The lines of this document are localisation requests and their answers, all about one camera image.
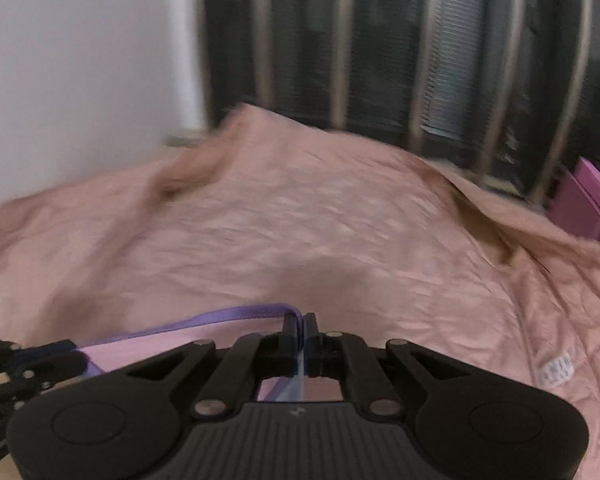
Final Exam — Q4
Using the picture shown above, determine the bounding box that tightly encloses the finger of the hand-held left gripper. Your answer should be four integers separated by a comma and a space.
0, 330, 81, 376
0, 353, 88, 461

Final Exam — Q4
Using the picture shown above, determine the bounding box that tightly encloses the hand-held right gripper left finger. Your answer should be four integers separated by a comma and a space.
127, 313, 301, 418

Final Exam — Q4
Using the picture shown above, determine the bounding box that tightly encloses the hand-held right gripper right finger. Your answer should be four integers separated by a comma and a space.
306, 313, 473, 417

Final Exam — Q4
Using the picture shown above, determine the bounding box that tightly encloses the pink garment with purple trim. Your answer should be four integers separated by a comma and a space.
77, 302, 343, 403

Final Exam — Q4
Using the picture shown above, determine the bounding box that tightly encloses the pink quilted blanket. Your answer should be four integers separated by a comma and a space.
0, 102, 600, 480

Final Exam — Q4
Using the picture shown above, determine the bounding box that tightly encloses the magenta box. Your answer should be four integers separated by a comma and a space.
550, 157, 600, 252

